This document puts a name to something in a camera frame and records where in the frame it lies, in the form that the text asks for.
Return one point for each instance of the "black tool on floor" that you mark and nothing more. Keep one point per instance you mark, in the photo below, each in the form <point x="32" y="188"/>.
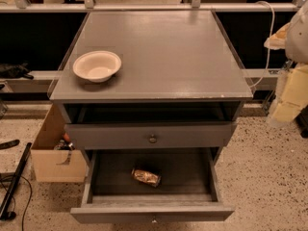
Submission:
<point x="9" y="144"/>

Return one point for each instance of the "grey wooden drawer cabinet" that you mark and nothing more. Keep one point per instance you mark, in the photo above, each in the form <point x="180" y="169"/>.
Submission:
<point x="176" y="67"/>

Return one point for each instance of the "cardboard box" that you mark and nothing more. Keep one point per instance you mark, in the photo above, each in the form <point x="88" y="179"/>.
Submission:
<point x="48" y="162"/>

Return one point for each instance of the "metal rail frame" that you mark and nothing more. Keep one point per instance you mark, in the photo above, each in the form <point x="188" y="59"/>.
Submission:
<point x="54" y="6"/>

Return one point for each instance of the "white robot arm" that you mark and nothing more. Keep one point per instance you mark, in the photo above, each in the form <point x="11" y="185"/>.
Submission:
<point x="296" y="48"/>

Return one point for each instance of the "white paper bowl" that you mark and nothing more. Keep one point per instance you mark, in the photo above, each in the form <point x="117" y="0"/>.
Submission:
<point x="97" y="66"/>

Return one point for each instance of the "black object on ledge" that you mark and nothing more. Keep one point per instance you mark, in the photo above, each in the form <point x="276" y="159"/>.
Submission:
<point x="14" y="71"/>

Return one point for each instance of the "items inside cardboard box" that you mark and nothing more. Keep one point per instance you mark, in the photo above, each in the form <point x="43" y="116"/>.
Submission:
<point x="64" y="143"/>

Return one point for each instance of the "closed grey top drawer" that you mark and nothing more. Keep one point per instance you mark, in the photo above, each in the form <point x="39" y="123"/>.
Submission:
<point x="141" y="136"/>

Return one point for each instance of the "orange soda can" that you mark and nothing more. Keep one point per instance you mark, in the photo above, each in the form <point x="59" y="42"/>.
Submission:
<point x="146" y="177"/>

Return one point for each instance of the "black pole on floor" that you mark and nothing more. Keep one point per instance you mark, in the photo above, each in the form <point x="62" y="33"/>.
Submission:
<point x="15" y="177"/>

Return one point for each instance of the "open grey middle drawer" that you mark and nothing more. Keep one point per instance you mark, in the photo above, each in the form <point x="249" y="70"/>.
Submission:
<point x="188" y="190"/>

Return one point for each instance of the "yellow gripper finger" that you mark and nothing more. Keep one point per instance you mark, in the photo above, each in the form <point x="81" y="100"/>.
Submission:
<point x="277" y="40"/>
<point x="291" y="96"/>

